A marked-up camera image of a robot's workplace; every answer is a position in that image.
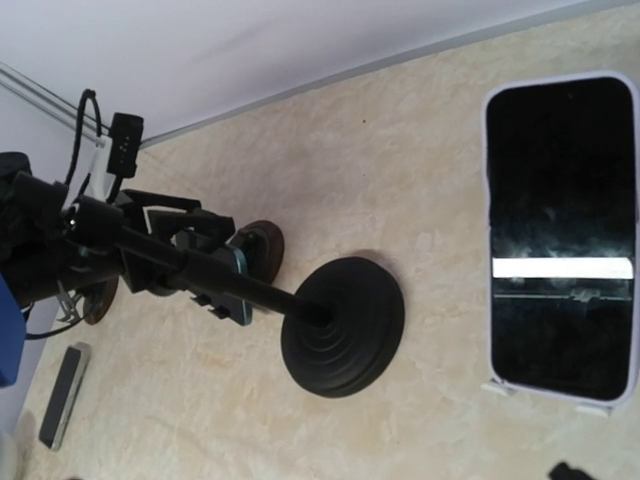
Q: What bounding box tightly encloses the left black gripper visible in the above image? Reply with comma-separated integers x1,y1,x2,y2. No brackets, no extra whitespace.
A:
1,152,201,305

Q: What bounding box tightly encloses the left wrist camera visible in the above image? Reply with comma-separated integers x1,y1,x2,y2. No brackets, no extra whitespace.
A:
86,112,144,203

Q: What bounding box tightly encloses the black phone blue edge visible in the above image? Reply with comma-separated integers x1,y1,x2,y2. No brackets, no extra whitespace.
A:
0,278,26,388

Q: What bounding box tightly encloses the black phone white case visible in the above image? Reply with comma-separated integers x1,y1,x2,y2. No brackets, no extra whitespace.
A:
482,70,639,415

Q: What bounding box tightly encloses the black phone white edge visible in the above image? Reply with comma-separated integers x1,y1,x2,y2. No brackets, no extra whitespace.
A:
38,342,91,451

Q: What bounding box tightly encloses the left aluminium frame post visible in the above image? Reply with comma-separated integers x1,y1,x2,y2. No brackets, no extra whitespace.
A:
0,62,151,151

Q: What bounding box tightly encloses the black phone landscape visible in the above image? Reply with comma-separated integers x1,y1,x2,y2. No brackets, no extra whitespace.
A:
170,229,253,327

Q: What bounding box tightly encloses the white upright phone stand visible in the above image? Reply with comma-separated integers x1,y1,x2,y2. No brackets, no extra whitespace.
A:
480,377,614,419

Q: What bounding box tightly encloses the tall black clamp stand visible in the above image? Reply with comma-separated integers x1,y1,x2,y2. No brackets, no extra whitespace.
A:
63,195,405,398

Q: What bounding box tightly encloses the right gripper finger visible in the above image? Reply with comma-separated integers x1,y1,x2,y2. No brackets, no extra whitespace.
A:
548,460,640,480

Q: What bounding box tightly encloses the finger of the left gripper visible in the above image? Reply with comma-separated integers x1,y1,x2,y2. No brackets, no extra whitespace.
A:
148,208,235,250

